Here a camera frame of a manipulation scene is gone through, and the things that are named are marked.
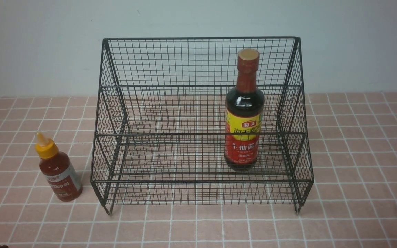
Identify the dark soy sauce bottle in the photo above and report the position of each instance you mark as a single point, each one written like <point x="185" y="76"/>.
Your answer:
<point x="244" y="114"/>

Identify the red chili sauce bottle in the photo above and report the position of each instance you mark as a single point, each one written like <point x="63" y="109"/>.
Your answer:
<point x="58" y="170"/>

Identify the black wire mesh shelf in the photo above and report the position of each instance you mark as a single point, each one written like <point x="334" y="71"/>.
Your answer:
<point x="160" y="133"/>

